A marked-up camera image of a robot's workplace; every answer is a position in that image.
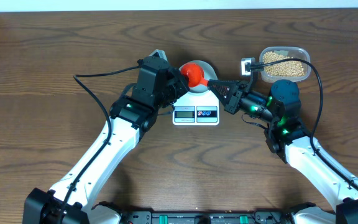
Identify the red plastic measuring scoop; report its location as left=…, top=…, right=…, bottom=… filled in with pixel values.
left=180, top=63, right=208, bottom=88

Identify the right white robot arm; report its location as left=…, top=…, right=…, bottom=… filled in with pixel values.
left=207, top=77, right=358, bottom=223

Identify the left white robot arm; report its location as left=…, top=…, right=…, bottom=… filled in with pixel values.
left=22, top=50, right=189, bottom=223

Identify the pale blue round bowl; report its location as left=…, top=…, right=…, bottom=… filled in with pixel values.
left=179, top=60, right=218, bottom=95

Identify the white digital kitchen scale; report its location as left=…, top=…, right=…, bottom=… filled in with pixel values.
left=172, top=90, right=219, bottom=126

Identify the yellow soybeans pile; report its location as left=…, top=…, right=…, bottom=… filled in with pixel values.
left=262, top=52, right=305, bottom=77

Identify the clear plastic food container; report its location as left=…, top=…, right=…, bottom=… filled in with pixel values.
left=259, top=47, right=311, bottom=83

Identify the right black cable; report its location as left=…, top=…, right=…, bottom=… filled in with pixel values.
left=250, top=58, right=358, bottom=200

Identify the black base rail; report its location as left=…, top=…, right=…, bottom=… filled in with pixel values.
left=85, top=210, right=338, bottom=224

